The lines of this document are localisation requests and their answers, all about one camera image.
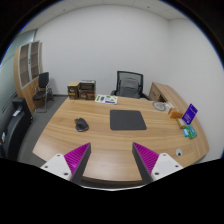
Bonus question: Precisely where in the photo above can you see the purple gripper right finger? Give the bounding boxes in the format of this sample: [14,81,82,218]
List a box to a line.
[131,142,184,185]

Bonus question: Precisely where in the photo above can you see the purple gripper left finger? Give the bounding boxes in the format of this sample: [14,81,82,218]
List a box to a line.
[40,142,92,185]

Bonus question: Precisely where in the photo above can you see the black computer mouse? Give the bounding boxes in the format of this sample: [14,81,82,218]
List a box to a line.
[75,118,89,132]

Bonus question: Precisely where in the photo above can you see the dark grey mouse pad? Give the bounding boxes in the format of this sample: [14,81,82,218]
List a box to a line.
[110,110,147,131]

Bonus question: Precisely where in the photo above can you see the blue small packet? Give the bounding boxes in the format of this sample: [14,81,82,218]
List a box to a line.
[182,128,189,137]

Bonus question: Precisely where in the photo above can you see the wooden office desk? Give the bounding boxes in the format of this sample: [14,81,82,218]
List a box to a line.
[33,97,209,185]

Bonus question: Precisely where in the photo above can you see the tan small box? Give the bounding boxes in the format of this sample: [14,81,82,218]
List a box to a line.
[176,118,186,129]

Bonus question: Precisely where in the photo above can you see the orange small box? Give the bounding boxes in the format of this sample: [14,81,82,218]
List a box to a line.
[168,108,183,119]

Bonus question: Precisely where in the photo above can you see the green packet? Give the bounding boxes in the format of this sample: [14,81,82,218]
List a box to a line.
[186,125,197,139]

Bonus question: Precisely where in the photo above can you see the round white coaster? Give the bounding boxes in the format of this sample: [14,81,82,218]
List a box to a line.
[152,101,167,112]

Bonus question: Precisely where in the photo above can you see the purple standing sign card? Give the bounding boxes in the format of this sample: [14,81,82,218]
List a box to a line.
[182,104,198,125]

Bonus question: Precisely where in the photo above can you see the green white leaflet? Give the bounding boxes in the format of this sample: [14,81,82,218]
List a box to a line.
[95,94,118,104]

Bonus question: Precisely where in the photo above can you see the wooden side cabinet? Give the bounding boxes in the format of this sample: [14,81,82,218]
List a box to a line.
[149,82,185,107]

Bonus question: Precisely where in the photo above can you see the black leather armchair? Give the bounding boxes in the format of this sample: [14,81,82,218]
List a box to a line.
[0,98,32,161]

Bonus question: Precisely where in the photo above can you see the black visitor chair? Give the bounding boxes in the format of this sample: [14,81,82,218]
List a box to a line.
[32,72,54,111]

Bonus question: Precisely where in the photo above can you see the dark printed cardboard box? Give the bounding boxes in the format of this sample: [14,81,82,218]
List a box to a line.
[79,80,96,100]

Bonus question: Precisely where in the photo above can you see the brown cardboard box left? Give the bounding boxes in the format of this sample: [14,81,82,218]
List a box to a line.
[67,82,79,99]

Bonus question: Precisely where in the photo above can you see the black mesh office chair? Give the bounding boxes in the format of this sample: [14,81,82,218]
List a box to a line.
[111,71,149,100]

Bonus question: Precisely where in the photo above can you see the wooden glass-door bookcase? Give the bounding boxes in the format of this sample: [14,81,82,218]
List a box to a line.
[14,41,43,113]

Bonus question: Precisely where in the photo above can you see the white desk cable grommet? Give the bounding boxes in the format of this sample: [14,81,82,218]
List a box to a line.
[176,148,183,157]

